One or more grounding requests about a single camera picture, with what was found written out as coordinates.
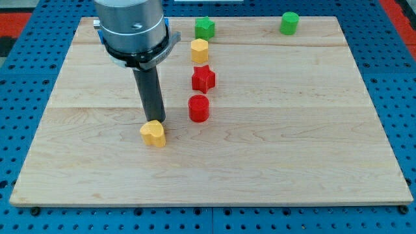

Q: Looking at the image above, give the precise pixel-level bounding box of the green star block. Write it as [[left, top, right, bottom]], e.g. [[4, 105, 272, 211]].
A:
[[194, 16, 215, 41]]

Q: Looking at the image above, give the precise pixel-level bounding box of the yellow heart block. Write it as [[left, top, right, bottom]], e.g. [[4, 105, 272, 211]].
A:
[[140, 120, 166, 148]]

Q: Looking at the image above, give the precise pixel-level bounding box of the red star block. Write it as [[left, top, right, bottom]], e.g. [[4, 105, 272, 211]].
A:
[[191, 65, 216, 94]]

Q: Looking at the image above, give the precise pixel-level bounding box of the light wooden board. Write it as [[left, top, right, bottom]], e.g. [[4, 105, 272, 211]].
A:
[[10, 16, 413, 207]]

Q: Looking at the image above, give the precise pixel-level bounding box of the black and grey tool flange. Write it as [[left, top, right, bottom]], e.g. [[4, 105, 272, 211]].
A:
[[93, 19, 181, 71]]

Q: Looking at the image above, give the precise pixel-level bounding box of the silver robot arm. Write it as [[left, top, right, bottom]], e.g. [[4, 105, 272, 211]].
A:
[[94, 0, 181, 122]]

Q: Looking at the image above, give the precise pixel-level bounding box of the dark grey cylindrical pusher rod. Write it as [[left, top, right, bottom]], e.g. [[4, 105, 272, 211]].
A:
[[133, 67, 166, 123]]

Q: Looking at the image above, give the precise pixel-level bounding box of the red cylinder block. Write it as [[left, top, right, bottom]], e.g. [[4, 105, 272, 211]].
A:
[[188, 95, 209, 122]]

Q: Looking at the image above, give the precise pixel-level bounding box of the green cylinder block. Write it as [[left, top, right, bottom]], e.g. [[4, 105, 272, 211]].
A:
[[279, 12, 300, 35]]

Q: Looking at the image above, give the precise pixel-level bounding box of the yellow hexagon block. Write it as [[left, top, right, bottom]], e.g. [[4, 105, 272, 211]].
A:
[[190, 38, 209, 64]]

